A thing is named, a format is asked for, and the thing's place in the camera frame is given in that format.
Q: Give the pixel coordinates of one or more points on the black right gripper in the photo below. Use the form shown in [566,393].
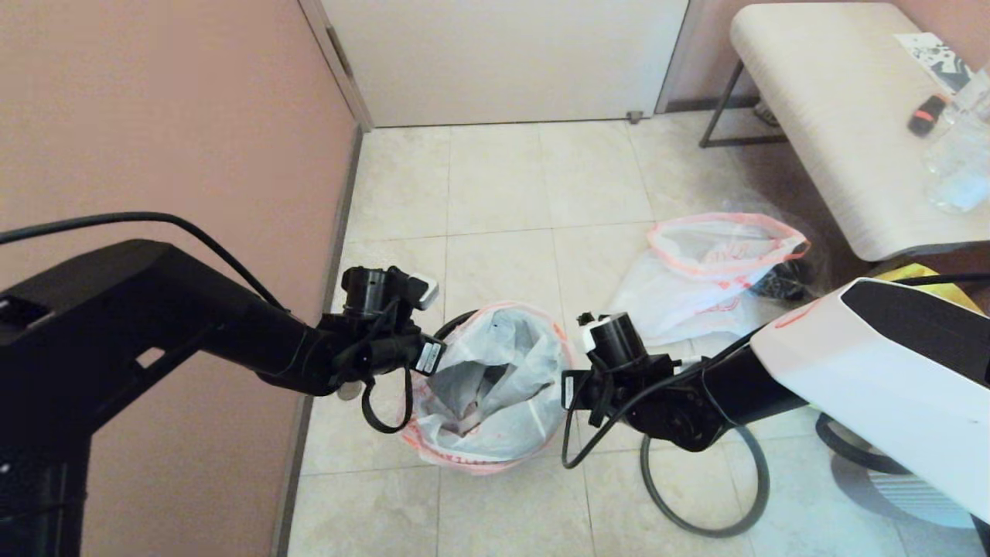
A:
[611,387]

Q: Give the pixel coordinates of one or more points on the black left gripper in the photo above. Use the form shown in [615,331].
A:
[402,354]

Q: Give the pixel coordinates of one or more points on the white red-print bag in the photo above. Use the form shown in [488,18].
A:
[495,371]

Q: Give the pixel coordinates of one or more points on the white plastic bag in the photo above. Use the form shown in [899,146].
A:
[681,302]

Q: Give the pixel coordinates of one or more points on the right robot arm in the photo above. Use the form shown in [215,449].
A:
[851,371]

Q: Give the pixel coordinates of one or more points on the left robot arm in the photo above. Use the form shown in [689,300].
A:
[155,333]

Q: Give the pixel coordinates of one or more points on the black round trash bin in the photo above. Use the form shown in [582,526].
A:
[456,321]

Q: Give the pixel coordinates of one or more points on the clear bag with dark contents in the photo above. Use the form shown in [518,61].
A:
[808,275]

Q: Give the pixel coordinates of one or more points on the yellow fabric tote bag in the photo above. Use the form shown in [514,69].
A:
[928,272]

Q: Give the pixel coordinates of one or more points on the round metal floor plate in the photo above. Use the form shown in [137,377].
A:
[349,392]

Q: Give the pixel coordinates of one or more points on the beige door jamb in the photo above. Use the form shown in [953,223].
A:
[678,58]
[347,85]

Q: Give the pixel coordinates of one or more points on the white door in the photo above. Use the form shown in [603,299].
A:
[503,62]

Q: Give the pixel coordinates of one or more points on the pale gray ribbed cylinder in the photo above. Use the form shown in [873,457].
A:
[905,495]

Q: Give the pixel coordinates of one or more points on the beige wood-grain table top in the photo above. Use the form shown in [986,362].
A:
[835,124]

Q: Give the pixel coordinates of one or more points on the clear water bottle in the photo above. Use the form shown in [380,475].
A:
[963,170]

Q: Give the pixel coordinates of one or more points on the black and white leaflet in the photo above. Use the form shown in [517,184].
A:
[936,59]

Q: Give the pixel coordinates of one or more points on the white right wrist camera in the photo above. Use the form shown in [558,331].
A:
[592,329]

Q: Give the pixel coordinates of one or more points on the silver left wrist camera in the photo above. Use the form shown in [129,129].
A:
[421,290]

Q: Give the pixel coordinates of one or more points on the black metal table frame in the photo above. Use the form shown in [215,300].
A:
[742,141]

